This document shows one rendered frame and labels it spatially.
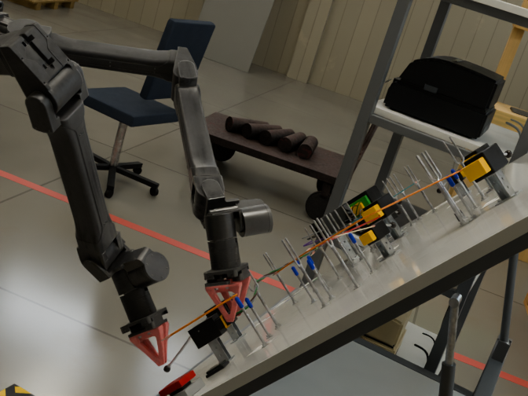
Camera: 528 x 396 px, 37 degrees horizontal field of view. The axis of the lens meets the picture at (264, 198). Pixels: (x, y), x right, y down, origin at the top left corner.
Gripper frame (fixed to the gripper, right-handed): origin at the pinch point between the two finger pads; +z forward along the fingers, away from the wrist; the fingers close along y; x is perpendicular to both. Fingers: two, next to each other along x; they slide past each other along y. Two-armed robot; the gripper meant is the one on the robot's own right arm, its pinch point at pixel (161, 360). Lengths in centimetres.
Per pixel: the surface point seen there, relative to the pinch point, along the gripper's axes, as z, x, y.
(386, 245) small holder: -4, -47, 16
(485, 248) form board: -3, -65, -39
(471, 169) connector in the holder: -12, -68, -11
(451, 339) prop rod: 11, -55, -20
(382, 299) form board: -1, -49, -35
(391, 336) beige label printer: 31, -28, 107
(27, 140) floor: -137, 195, 365
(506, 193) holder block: -6, -72, -7
